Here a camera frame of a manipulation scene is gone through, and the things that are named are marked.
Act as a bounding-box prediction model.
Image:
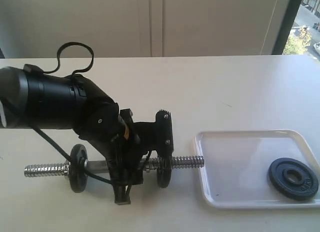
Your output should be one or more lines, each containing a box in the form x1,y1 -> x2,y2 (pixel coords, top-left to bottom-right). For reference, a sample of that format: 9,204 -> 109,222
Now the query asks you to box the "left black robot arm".
0,66 -> 153,205

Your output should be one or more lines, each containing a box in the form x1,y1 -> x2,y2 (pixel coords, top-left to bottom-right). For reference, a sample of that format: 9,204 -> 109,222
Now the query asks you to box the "black window frame post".
271,0 -> 302,55

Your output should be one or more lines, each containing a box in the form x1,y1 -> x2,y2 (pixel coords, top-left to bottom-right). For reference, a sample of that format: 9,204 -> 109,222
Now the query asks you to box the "black weight plate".
68,144 -> 88,193
268,157 -> 319,201
156,156 -> 172,188

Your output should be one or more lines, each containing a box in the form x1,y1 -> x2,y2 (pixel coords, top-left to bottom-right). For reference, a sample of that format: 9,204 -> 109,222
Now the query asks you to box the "white plastic tray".
193,130 -> 320,209

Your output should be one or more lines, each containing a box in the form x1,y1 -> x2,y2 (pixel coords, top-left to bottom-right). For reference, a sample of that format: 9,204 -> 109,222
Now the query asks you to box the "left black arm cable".
24,42 -> 113,186

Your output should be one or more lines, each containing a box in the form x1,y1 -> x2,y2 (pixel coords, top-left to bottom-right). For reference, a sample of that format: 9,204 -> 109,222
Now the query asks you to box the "chrome threaded dumbbell bar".
24,155 -> 205,178

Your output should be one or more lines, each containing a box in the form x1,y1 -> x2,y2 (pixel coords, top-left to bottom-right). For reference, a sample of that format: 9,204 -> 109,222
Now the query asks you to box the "chrome collar nut left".
63,160 -> 71,180

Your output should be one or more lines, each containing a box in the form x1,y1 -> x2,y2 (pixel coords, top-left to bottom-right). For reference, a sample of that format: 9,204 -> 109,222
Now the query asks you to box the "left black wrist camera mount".
133,110 -> 174,158

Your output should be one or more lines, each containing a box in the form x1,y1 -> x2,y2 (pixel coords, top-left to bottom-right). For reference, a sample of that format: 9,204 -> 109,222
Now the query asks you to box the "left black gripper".
72,75 -> 150,205

